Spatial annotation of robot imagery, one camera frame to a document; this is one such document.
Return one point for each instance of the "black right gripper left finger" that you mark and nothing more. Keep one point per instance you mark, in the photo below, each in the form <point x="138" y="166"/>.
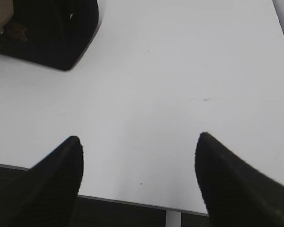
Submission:
<point x="44" y="196"/>

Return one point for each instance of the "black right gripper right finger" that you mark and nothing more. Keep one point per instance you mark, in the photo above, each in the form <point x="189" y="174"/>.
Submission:
<point x="236" y="194"/>

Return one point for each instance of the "black canvas tote bag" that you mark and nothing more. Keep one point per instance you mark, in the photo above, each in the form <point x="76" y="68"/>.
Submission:
<point x="54" y="33"/>

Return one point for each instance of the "white table leg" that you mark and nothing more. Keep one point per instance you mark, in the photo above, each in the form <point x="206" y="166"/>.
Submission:
<point x="173" y="219"/>

